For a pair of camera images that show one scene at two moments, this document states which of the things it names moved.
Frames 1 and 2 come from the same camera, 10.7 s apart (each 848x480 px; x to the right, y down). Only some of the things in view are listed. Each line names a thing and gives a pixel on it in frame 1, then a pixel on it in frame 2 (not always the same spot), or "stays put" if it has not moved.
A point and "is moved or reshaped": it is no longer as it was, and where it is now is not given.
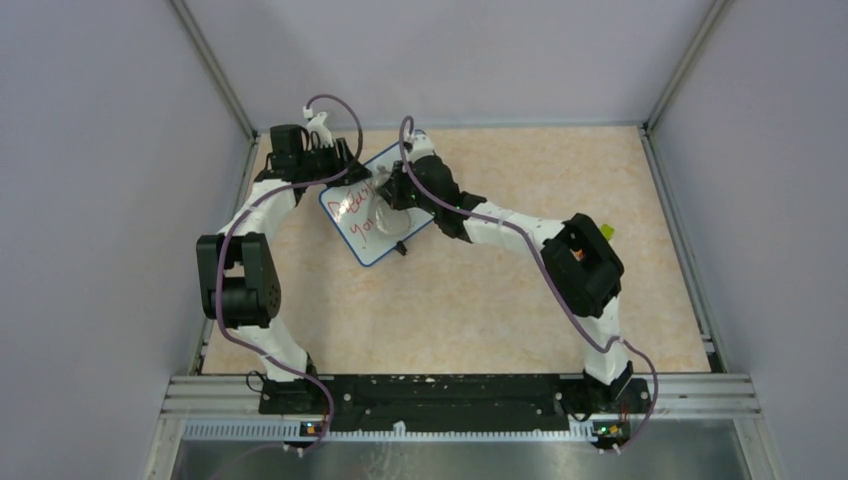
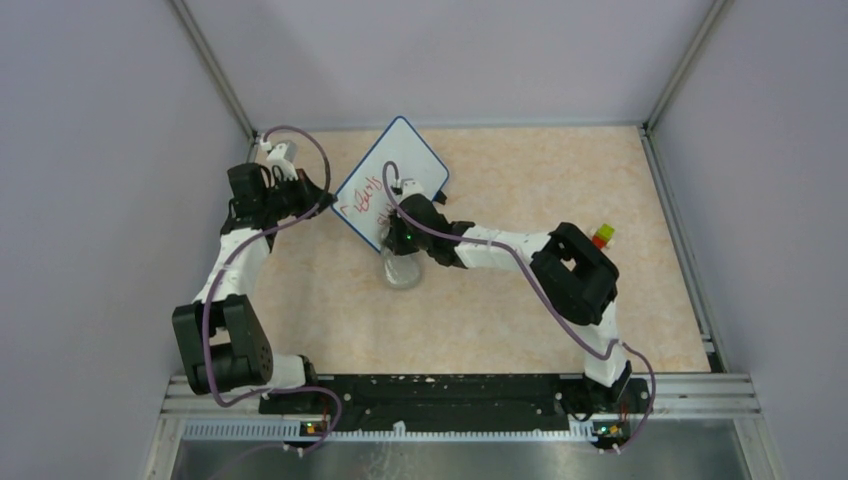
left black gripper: x=356 y=172 to x=306 y=189
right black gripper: x=393 y=189 to x=394 y=240
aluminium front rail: x=690 y=398 stays put
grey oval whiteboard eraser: x=392 y=221 to x=404 y=271
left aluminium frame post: x=188 y=21 stays put
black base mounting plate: x=456 y=402 stays put
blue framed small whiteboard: x=351 y=207 is moved or reshaped
